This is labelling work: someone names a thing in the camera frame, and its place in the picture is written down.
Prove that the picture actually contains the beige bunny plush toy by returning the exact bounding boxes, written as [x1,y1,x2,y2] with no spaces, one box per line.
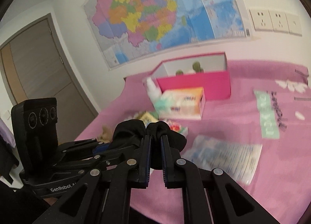
[96,125,113,144]

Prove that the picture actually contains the pink floral pocket tissues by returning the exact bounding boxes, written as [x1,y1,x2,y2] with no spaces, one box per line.
[166,120,188,137]

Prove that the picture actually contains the black cloth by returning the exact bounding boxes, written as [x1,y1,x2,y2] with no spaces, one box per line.
[106,119,188,172]

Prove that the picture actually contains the yellow tissue pack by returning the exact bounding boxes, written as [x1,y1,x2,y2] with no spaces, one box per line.
[134,111,158,127]

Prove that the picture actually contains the green frog plush toy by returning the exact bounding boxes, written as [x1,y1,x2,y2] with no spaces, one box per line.
[175,61,204,76]

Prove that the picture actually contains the black hanging clothes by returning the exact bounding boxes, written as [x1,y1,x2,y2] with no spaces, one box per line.
[0,137,19,184]

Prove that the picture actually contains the white wet wipes pack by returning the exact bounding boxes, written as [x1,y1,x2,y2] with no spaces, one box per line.
[182,135,263,185]

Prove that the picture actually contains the purple garment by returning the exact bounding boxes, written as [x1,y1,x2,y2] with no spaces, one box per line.
[0,119,10,140]

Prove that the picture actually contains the pink floral tablecloth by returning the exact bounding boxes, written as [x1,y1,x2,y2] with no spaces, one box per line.
[76,60,310,223]

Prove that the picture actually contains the pastel tissue pack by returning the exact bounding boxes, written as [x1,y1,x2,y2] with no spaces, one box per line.
[154,87,206,120]

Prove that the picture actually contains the grey brown door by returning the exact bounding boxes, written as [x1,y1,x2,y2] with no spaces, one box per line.
[1,14,98,143]

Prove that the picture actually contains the white pump lotion bottle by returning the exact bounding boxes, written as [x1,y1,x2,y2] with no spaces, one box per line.
[145,77,162,105]

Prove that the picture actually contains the pink cardboard box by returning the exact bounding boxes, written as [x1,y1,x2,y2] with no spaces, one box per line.
[150,52,231,101]

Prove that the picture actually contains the colourful wall map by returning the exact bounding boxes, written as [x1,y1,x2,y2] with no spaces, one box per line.
[83,0,250,69]

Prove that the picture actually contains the white wall socket panel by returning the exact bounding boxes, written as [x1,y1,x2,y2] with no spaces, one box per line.
[249,9,302,36]

